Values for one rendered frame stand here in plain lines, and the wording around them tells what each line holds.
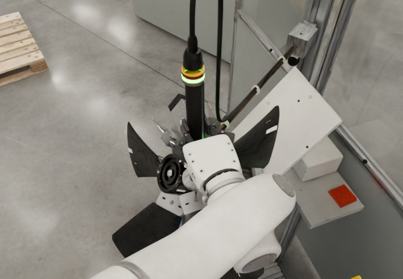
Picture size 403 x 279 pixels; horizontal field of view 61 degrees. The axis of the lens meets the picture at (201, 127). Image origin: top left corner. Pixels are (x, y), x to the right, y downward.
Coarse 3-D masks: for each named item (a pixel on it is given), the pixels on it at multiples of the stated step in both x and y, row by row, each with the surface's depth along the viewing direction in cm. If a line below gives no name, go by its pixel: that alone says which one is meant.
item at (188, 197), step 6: (192, 192) 100; (198, 192) 100; (180, 198) 98; (186, 198) 99; (192, 198) 99; (198, 198) 99; (192, 204) 98; (198, 204) 98; (204, 204) 98; (186, 210) 97; (192, 210) 97
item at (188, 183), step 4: (184, 172) 90; (188, 172) 90; (184, 176) 89; (188, 176) 89; (184, 180) 89; (188, 180) 89; (184, 184) 88; (188, 184) 88; (192, 184) 88; (188, 188) 88; (192, 188) 87; (196, 188) 87
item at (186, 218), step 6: (198, 210) 96; (186, 216) 95; (192, 216) 95; (186, 222) 94; (258, 270) 85; (222, 276) 86; (228, 276) 86; (234, 276) 85; (246, 276) 85; (252, 276) 84; (258, 276) 84
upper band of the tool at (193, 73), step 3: (183, 69) 65; (201, 69) 65; (183, 72) 62; (186, 72) 66; (189, 72) 66; (192, 72) 66; (195, 72) 66; (198, 72) 66; (201, 72) 62; (186, 75) 62; (189, 75) 62; (192, 75) 62; (195, 75) 62; (198, 75) 62
